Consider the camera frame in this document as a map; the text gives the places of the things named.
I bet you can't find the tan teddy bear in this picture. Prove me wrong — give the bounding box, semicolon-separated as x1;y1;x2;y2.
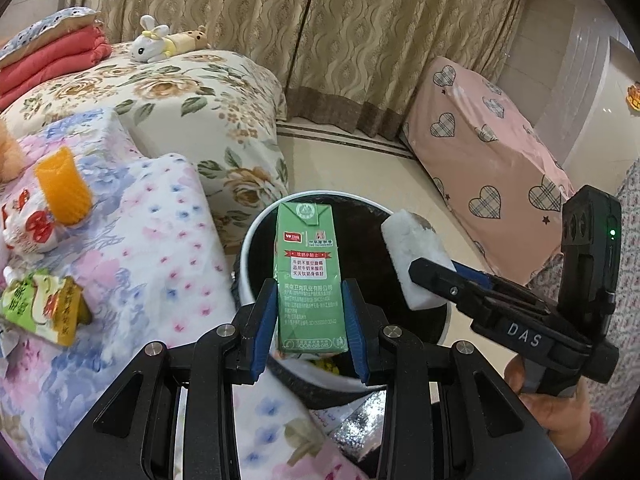
0;120;26;181

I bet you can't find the white foam block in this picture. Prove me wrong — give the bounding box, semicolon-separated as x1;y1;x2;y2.
380;211;458;311

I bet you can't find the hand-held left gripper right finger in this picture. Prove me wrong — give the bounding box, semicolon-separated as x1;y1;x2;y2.
340;277;573;480

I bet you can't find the person's right forearm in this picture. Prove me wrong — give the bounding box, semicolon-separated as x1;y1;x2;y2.
570;412;611;480

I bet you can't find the beige floral bed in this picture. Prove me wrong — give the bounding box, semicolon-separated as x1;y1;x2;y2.
0;42;290;256

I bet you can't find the black bin with white rim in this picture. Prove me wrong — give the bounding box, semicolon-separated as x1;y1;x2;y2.
235;190;453;463

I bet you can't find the green yellow drink pouch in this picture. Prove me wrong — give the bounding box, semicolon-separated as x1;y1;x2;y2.
0;266;93;347

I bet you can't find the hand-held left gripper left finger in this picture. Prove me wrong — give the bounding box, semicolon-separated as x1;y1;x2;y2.
45;280;281;480

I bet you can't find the white rabbit plush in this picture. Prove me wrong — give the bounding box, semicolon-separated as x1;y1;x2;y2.
131;14;212;63

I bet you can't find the pink heart print cover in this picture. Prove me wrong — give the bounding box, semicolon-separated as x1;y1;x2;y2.
400;56;578;286

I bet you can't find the beige patterned curtain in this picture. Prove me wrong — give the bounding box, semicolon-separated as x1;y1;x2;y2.
287;0;528;138
65;0;321;106

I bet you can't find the person's right hand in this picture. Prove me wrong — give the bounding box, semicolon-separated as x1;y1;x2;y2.
502;357;598;461

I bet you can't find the orange foam fruit net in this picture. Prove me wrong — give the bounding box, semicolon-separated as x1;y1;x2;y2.
35;146;95;226

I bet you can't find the green milk carton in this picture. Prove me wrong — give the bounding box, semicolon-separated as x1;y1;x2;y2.
274;201;349;356

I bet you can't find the red folded blanket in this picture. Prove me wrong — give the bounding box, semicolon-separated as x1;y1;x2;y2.
0;24;113;96

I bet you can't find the pink blue floral quilt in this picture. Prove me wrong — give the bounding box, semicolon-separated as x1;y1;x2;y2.
0;107;381;480

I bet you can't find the blue white patterned pillow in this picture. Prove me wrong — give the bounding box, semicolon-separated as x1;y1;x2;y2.
0;6;96;61

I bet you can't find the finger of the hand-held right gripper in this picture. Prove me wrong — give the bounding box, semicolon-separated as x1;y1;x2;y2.
451;260;548;311
409;258;501;321

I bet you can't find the white red snack packet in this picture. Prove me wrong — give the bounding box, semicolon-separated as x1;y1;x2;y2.
0;180;63;253

